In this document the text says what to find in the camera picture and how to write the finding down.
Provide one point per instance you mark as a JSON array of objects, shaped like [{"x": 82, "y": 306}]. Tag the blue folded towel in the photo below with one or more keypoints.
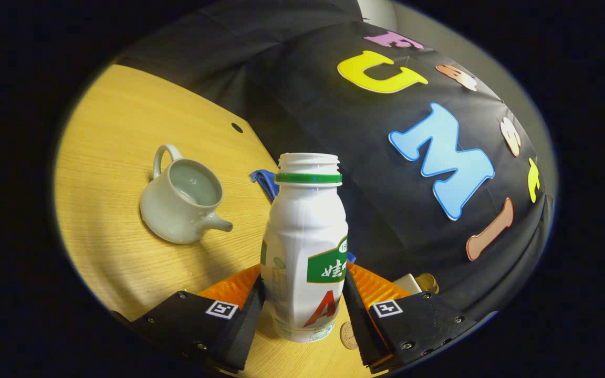
[{"x": 266, "y": 181}]

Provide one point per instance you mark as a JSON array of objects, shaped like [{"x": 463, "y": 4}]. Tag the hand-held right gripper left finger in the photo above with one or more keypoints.
[{"x": 247, "y": 325}]

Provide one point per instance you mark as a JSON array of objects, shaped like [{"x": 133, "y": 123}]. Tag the white plastic water bottle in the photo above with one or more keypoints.
[{"x": 302, "y": 231}]

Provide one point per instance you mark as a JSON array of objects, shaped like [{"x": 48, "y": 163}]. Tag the white ceramic teacup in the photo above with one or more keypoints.
[{"x": 176, "y": 220}]

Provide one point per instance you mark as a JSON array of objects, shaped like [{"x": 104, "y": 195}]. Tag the black table grommet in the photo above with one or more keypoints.
[{"x": 237, "y": 127}]

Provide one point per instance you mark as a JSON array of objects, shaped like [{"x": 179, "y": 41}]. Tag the round brown coaster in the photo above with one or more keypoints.
[{"x": 348, "y": 336}]

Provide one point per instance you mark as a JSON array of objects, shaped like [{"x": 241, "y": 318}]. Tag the brown bread slice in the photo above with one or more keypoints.
[{"x": 428, "y": 283}]

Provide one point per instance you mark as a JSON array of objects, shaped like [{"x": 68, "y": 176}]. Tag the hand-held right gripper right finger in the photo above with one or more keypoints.
[{"x": 357, "y": 325}]

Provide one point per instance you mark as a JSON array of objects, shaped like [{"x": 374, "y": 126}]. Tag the white toaster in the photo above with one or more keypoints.
[{"x": 407, "y": 283}]

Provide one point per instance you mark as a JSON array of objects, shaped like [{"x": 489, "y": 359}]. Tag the black backdrop cloth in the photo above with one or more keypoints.
[{"x": 334, "y": 131}]

